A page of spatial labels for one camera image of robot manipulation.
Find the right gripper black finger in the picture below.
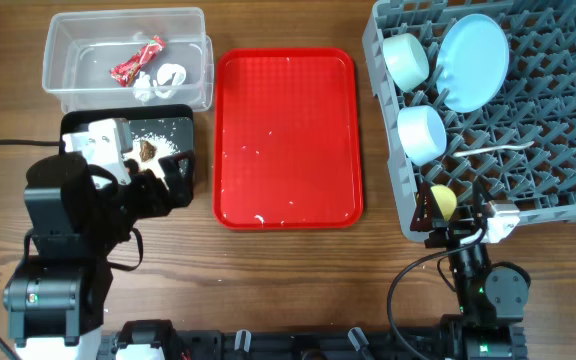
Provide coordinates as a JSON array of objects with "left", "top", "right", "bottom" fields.
[
  {"left": 410, "top": 182, "right": 443, "bottom": 232},
  {"left": 472, "top": 180, "right": 491, "bottom": 219}
]

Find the yellow cup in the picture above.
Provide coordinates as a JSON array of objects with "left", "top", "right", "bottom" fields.
[{"left": 430, "top": 185, "right": 457, "bottom": 221}]

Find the white plastic spoon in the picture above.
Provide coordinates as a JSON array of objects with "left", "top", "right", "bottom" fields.
[{"left": 453, "top": 141, "right": 535, "bottom": 157}]

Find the light blue bowl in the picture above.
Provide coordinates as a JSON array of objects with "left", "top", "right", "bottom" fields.
[{"left": 397, "top": 105, "right": 447, "bottom": 166}]

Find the white napkin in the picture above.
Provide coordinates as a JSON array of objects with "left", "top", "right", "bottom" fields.
[{"left": 133, "top": 63, "right": 187, "bottom": 103}]

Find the red snack wrapper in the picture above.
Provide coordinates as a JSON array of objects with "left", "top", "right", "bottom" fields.
[{"left": 109, "top": 35, "right": 166, "bottom": 87}]

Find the light blue plate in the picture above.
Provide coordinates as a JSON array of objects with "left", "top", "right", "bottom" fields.
[{"left": 436, "top": 14, "right": 510, "bottom": 113}]

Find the green bowl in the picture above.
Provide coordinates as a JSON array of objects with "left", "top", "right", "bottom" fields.
[{"left": 383, "top": 33, "right": 429, "bottom": 92}]

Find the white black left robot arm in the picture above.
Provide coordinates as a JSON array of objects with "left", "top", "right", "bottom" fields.
[{"left": 3, "top": 153, "right": 171, "bottom": 359}]

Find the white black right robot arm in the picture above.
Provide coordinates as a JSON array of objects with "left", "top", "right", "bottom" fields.
[{"left": 386, "top": 181, "right": 531, "bottom": 359}]

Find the grey dishwasher rack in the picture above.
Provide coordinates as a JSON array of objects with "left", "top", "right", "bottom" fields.
[{"left": 363, "top": 1, "right": 576, "bottom": 241}]

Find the rice pile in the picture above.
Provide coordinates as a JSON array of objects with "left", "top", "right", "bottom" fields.
[{"left": 122, "top": 131, "right": 194, "bottom": 181}]

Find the brown food scrap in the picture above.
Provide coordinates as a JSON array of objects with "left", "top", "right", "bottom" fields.
[{"left": 139, "top": 140, "right": 157, "bottom": 163}]

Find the black plastic tray bin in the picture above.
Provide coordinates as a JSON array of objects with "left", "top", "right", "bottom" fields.
[{"left": 58, "top": 103, "right": 197, "bottom": 196}]

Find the red serving tray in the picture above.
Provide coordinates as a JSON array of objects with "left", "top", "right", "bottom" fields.
[{"left": 213, "top": 47, "right": 364, "bottom": 231}]

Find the clear plastic bin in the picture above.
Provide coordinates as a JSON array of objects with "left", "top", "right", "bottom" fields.
[{"left": 42, "top": 7, "right": 214, "bottom": 113}]

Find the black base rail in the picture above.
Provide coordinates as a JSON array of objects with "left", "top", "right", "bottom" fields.
[{"left": 97, "top": 324, "right": 527, "bottom": 360}]

